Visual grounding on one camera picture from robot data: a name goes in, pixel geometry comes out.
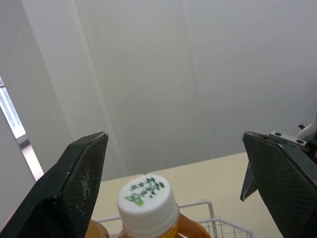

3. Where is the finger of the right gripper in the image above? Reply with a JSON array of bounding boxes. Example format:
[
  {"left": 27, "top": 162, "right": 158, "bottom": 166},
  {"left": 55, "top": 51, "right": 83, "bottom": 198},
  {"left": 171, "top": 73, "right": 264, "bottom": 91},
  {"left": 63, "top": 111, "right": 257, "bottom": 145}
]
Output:
[{"left": 239, "top": 163, "right": 259, "bottom": 202}]

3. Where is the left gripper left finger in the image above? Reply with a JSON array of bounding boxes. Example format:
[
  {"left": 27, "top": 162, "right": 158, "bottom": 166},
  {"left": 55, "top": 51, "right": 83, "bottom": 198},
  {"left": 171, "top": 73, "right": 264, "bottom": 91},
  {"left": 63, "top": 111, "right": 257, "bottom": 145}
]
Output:
[{"left": 0, "top": 132, "right": 109, "bottom": 238}]

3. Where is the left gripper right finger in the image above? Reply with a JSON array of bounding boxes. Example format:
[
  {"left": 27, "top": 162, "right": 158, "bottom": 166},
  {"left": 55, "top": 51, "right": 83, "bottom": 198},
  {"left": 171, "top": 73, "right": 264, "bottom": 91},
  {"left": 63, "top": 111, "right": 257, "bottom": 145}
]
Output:
[{"left": 242, "top": 131, "right": 317, "bottom": 238}]

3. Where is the amber drink bottle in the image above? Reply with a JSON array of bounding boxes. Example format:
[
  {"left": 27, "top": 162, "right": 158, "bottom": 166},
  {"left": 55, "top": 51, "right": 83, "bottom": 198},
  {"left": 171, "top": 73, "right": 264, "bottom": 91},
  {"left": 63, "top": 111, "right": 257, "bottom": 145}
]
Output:
[{"left": 85, "top": 219, "right": 111, "bottom": 238}]

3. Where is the amber tea bottle white cap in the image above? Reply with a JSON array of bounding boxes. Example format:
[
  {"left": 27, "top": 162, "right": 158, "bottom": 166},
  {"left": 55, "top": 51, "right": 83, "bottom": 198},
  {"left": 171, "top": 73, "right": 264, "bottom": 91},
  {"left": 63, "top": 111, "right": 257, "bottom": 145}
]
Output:
[{"left": 116, "top": 174, "right": 212, "bottom": 238}]

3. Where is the white wire basket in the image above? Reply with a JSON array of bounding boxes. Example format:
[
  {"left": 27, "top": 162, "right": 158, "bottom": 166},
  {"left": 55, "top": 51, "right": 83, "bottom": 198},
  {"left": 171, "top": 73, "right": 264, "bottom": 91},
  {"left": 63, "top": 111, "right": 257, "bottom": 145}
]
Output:
[{"left": 95, "top": 199, "right": 254, "bottom": 238}]

